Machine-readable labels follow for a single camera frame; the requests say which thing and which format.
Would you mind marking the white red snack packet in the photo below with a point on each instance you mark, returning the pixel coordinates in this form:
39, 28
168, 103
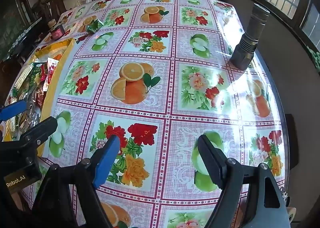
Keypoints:
52, 68

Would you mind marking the green patterned cloth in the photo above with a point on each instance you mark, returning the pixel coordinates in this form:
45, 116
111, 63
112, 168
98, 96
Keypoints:
315, 58

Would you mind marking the green foil snack packet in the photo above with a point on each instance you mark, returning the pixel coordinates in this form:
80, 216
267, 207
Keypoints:
95, 26

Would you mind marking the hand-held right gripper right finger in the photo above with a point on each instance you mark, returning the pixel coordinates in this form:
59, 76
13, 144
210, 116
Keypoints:
212, 160

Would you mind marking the fruit print tablecloth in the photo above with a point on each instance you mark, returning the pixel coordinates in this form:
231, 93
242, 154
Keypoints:
175, 123

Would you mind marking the yellow green cracker packet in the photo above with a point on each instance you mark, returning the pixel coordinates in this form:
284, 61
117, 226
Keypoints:
21, 80

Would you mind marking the cracker packet with dark label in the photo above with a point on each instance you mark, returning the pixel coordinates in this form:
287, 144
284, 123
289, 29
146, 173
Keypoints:
10, 128

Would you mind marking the dark wooden chair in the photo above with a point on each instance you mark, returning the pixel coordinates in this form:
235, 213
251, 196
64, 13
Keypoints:
51, 5

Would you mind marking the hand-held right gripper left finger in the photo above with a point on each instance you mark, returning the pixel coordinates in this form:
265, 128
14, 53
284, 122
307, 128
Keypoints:
107, 160

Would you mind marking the yellow rimmed cardboard tray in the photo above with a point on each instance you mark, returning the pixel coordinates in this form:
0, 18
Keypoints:
57, 78

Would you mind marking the red jar with dark lid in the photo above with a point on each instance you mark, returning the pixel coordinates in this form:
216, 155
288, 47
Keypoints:
57, 33

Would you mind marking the silver foil snack packet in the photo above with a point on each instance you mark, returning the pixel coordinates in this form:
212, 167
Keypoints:
31, 115

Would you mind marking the black flashlight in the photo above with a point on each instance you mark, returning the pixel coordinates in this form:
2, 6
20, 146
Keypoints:
246, 38

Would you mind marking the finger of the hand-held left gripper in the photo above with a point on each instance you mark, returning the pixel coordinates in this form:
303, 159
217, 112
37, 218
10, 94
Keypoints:
43, 128
13, 111

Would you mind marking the dark green bar packet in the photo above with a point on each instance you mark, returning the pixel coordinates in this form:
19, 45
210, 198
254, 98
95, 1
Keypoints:
33, 74

